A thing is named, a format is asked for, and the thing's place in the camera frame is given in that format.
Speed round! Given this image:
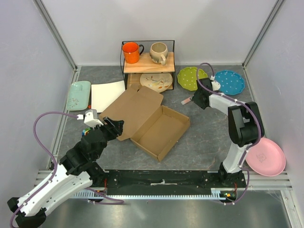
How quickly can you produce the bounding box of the beige ceramic mug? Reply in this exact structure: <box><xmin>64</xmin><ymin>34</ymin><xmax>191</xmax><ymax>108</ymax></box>
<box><xmin>150</xmin><ymin>42</ymin><xmax>169</xmax><ymax>66</ymax></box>

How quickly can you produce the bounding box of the rainbow flower plush toy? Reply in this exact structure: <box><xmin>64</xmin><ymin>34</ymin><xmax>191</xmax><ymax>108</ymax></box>
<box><xmin>82</xmin><ymin>128</ymin><xmax>91</xmax><ymax>136</ymax></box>

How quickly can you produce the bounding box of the black wire wooden shelf rack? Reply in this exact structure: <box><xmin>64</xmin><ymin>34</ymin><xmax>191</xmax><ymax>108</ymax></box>
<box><xmin>120</xmin><ymin>39</ymin><xmax>176</xmax><ymax>90</ymax></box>

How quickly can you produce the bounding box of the beige leaf pattern plate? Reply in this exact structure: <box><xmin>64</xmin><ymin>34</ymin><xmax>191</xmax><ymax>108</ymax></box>
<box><xmin>140</xmin><ymin>73</ymin><xmax>172</xmax><ymax>93</ymax></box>

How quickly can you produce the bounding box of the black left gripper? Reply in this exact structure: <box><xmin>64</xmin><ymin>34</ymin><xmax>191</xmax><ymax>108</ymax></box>
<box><xmin>90</xmin><ymin>116</ymin><xmax>125</xmax><ymax>159</ymax></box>

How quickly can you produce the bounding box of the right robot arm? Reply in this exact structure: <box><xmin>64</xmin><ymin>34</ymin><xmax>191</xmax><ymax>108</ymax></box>
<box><xmin>191</xmin><ymin>78</ymin><xmax>265</xmax><ymax>187</ymax></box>

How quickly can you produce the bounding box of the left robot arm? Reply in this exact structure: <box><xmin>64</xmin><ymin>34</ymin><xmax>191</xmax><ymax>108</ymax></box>
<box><xmin>7</xmin><ymin>111</ymin><xmax>124</xmax><ymax>228</ymax></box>

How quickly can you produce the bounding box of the mint divided tray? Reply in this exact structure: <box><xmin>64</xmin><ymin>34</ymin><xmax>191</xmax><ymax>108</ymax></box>
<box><xmin>66</xmin><ymin>81</ymin><xmax>91</xmax><ymax>111</ymax></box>

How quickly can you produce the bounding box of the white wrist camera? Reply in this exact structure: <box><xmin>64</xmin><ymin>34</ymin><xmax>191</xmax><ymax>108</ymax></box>
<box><xmin>210</xmin><ymin>76</ymin><xmax>221</xmax><ymax>91</ymax></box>
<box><xmin>76</xmin><ymin>109</ymin><xmax>104</xmax><ymax>128</ymax></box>

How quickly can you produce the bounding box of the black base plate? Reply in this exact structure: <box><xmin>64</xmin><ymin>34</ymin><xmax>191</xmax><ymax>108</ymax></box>
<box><xmin>89</xmin><ymin>167</ymin><xmax>246</xmax><ymax>196</ymax></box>

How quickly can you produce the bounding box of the grey slotted cable duct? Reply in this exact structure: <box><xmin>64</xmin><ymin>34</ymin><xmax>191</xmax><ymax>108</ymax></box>
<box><xmin>71</xmin><ymin>189</ymin><xmax>236</xmax><ymax>200</ymax></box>

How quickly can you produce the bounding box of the green dotted plate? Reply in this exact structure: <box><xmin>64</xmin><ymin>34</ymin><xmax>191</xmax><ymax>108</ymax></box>
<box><xmin>177</xmin><ymin>66</ymin><xmax>198</xmax><ymax>91</ymax></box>

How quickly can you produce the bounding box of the blue dotted plate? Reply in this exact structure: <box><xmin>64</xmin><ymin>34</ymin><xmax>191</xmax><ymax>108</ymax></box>
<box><xmin>215</xmin><ymin>70</ymin><xmax>245</xmax><ymax>95</ymax></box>

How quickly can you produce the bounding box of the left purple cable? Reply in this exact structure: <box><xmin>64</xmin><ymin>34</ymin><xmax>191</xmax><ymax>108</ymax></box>
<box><xmin>9</xmin><ymin>111</ymin><xmax>124</xmax><ymax>228</ymax></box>

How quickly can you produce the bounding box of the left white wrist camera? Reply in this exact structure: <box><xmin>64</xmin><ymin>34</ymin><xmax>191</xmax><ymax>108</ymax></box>
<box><xmin>76</xmin><ymin>109</ymin><xmax>104</xmax><ymax>128</ymax></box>

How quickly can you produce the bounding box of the orange pink eraser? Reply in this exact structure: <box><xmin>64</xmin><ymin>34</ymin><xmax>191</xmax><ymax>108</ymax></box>
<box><xmin>181</xmin><ymin>96</ymin><xmax>192</xmax><ymax>105</ymax></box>

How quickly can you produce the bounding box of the white square plate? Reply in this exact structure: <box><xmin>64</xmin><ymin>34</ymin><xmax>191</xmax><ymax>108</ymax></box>
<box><xmin>91</xmin><ymin>80</ymin><xmax>125</xmax><ymax>113</ymax></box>

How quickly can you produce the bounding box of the orange mug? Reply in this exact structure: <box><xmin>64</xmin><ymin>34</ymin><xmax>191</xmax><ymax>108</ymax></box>
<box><xmin>122</xmin><ymin>42</ymin><xmax>144</xmax><ymax>64</ymax></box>

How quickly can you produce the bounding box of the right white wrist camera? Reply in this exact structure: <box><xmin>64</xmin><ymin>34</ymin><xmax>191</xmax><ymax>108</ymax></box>
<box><xmin>210</xmin><ymin>76</ymin><xmax>221</xmax><ymax>91</ymax></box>

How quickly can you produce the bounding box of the pink round plate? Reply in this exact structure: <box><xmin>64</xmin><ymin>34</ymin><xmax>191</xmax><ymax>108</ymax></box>
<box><xmin>246</xmin><ymin>137</ymin><xmax>286</xmax><ymax>177</ymax></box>

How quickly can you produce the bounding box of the brown cardboard box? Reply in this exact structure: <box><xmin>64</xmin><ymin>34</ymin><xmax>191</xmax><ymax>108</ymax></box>
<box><xmin>99</xmin><ymin>85</ymin><xmax>190</xmax><ymax>162</ymax></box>

